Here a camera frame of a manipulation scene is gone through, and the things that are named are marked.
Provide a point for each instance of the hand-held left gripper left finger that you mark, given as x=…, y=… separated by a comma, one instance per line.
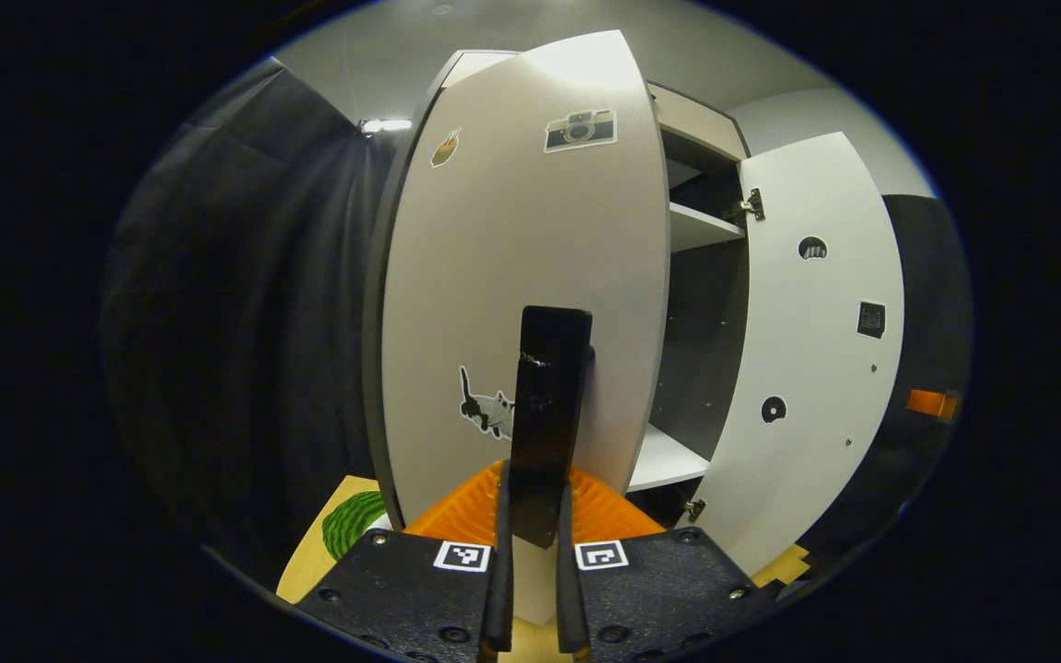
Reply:
x=498, y=599

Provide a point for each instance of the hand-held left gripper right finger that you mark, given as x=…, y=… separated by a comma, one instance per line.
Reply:
x=569, y=599

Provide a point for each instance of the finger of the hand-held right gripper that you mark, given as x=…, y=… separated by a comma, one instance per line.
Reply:
x=926, y=402

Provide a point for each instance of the white cabinet door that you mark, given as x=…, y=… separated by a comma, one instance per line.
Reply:
x=512, y=230
x=807, y=368

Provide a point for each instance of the white double-door shoe cabinet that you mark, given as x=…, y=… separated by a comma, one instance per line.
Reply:
x=696, y=350

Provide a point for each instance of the metal door hinge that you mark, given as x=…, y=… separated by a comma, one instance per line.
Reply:
x=752, y=204
x=694, y=508

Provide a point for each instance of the white cabinet shelf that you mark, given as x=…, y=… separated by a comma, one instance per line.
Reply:
x=696, y=226
x=669, y=460

